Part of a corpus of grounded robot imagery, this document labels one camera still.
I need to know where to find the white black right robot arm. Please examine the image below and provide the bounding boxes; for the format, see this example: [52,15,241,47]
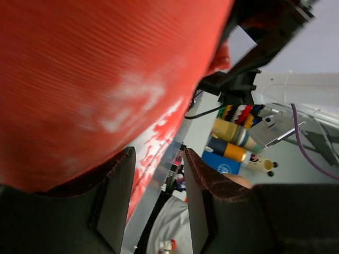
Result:
[198,1,338,107]

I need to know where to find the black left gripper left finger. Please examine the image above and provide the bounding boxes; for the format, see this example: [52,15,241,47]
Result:
[1,147,136,253]

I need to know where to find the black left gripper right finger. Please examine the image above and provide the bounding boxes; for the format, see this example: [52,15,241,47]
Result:
[184,149,338,253]

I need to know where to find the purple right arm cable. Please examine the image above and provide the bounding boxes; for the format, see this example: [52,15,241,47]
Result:
[290,103,339,182]

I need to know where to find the red white tie-dye trousers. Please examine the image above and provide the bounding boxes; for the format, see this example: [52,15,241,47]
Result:
[1,1,234,214]

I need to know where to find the colourful stacked toy clutter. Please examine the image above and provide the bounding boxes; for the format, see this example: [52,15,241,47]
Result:
[205,105,278,177]

